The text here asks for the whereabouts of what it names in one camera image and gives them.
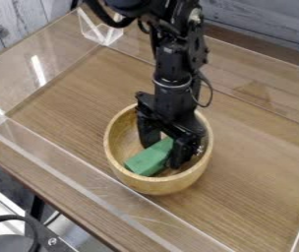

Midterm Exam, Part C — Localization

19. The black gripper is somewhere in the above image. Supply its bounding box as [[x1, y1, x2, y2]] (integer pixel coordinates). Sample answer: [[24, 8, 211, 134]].
[[135, 80, 206, 169]]

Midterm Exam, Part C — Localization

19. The green rectangular block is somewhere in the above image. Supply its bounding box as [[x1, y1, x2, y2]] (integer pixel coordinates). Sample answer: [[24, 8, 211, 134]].
[[123, 137, 174, 176]]

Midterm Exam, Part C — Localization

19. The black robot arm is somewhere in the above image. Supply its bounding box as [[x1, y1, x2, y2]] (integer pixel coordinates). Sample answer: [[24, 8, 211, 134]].
[[85, 0, 210, 168]]

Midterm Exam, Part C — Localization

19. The brown wooden bowl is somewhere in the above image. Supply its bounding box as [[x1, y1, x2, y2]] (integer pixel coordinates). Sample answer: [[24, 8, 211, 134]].
[[104, 104, 214, 196]]

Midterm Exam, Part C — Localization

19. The black table leg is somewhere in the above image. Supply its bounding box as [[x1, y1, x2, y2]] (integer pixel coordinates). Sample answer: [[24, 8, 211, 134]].
[[31, 196, 45, 221]]

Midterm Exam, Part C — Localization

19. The clear acrylic corner bracket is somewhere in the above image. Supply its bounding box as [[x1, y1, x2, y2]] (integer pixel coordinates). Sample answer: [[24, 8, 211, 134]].
[[77, 8, 123, 46]]

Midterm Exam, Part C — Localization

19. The clear acrylic tray wall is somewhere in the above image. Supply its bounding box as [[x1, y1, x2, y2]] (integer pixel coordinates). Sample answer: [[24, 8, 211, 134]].
[[0, 10, 299, 252]]

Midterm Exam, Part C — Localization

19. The grey metal bracket with screw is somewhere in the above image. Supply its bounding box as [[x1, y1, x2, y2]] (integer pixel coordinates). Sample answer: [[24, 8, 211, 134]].
[[24, 216, 79, 252]]

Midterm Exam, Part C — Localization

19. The black cable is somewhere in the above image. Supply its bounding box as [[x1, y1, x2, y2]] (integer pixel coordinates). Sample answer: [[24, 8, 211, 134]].
[[0, 214, 41, 252]]

